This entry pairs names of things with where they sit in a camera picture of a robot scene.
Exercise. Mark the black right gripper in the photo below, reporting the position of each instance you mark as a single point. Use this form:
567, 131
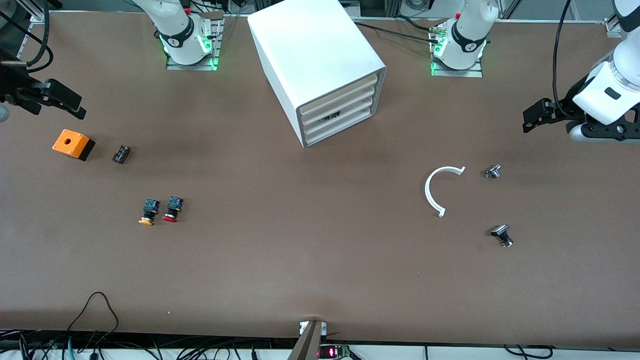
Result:
14, 86

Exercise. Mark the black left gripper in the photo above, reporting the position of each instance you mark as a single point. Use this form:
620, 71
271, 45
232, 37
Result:
565, 109

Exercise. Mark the white drawer holding button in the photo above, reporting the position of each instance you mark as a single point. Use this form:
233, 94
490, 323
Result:
360, 108

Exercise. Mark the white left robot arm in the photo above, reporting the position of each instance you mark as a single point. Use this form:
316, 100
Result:
467, 35

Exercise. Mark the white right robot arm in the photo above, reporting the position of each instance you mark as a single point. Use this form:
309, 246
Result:
177, 25

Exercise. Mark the yellow mushroom push button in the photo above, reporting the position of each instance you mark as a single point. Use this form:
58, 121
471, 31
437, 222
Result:
149, 207

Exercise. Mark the red mushroom push button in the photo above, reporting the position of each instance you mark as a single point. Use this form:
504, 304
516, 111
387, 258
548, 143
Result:
174, 204

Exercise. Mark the cream cabinet drawer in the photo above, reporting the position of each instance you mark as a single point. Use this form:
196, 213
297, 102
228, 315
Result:
340, 126
340, 97
340, 107

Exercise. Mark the white drawer cabinet shell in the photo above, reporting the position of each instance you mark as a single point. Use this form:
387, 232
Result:
310, 45

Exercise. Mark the orange box with black base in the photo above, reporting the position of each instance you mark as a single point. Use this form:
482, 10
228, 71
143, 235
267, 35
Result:
70, 142

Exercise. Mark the small silver metal fitting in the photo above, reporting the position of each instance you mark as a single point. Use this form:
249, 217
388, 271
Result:
492, 172

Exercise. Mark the small black terminal block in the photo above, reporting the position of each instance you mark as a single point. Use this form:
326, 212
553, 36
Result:
121, 154

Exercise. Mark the white curved plastic arc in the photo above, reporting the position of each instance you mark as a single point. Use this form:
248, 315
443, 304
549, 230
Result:
427, 192

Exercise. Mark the black device with red display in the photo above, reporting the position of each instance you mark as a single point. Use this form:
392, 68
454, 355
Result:
332, 352

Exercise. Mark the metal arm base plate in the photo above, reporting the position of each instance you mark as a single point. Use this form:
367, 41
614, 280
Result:
457, 73
216, 45

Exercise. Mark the grey camera stand bracket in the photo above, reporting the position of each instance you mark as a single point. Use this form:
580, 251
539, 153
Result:
307, 345

